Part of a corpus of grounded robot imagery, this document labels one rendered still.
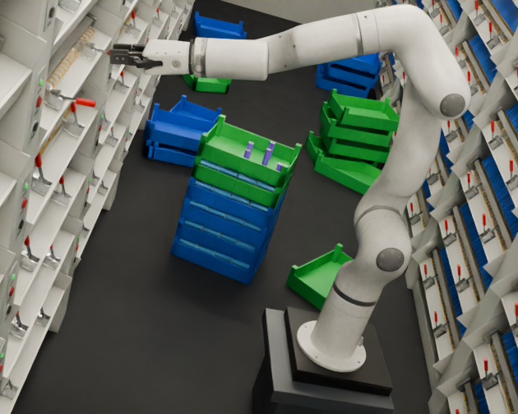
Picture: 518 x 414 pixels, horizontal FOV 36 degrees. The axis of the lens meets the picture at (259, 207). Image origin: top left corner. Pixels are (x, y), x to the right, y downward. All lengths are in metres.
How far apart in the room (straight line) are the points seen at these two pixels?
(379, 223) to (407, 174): 0.14
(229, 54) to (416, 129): 0.45
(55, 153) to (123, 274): 0.98
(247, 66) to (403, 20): 0.33
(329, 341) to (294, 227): 1.18
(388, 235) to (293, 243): 1.26
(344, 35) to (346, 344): 0.80
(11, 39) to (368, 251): 0.98
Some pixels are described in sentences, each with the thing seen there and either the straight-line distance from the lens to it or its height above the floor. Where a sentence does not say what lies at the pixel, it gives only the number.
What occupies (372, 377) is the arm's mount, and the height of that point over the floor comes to 0.31.
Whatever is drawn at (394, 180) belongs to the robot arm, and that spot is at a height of 0.84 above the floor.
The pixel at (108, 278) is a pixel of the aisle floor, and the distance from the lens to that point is 2.65.
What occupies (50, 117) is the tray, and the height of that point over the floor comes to 0.92.
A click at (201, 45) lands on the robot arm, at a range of 1.71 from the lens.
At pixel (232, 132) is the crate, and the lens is 2.76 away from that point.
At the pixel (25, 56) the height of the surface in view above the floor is 1.13.
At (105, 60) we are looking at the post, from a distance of 1.95.
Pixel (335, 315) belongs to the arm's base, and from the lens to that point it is 2.02.
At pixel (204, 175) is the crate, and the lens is 2.63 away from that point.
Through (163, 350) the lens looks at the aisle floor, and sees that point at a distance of 2.43.
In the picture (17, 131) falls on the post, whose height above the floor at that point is 1.01.
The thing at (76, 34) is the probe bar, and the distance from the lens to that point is 1.80.
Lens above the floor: 1.61
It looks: 30 degrees down
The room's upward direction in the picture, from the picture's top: 18 degrees clockwise
